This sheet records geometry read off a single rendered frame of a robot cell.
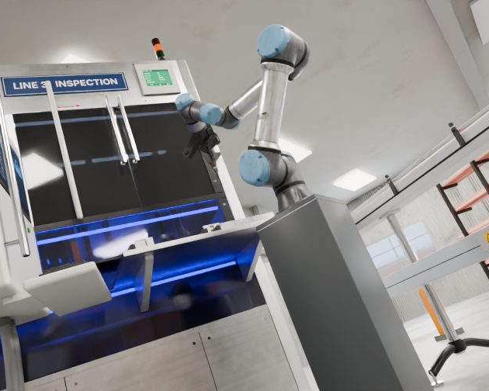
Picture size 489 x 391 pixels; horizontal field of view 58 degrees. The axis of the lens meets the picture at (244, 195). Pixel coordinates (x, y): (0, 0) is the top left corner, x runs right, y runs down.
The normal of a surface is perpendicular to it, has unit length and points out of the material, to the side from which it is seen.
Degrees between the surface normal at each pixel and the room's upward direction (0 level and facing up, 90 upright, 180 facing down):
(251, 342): 90
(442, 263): 90
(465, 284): 90
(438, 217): 90
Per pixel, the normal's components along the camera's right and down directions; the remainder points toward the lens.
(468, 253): -0.88, 0.17
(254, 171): -0.64, 0.07
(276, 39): -0.63, -0.19
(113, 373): 0.34, -0.45
